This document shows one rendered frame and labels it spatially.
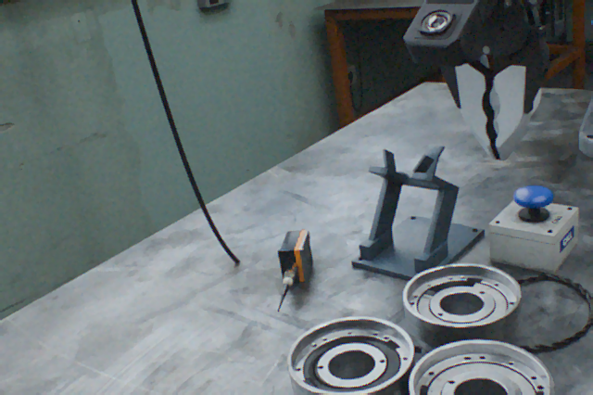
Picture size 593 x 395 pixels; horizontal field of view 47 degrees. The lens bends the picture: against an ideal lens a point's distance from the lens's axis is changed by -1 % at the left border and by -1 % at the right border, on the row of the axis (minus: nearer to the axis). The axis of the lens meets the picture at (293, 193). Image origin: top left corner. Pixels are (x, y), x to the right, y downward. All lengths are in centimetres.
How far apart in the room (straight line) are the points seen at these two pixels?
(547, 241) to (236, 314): 33
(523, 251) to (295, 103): 223
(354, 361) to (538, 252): 24
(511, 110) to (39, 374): 51
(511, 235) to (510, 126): 17
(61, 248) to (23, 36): 65
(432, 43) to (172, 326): 40
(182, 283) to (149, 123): 159
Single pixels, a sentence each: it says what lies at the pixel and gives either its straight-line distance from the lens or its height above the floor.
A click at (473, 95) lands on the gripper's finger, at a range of 61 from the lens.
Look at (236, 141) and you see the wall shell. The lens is 266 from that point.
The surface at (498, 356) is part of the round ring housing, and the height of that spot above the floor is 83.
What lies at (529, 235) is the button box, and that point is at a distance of 74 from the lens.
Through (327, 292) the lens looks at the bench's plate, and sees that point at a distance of 74.
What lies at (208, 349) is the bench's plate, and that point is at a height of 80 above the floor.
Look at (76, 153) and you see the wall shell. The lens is 223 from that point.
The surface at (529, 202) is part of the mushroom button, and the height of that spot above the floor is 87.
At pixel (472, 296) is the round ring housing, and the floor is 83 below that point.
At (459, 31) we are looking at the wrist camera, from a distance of 51.
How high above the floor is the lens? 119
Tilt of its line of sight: 23 degrees down
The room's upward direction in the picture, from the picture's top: 10 degrees counter-clockwise
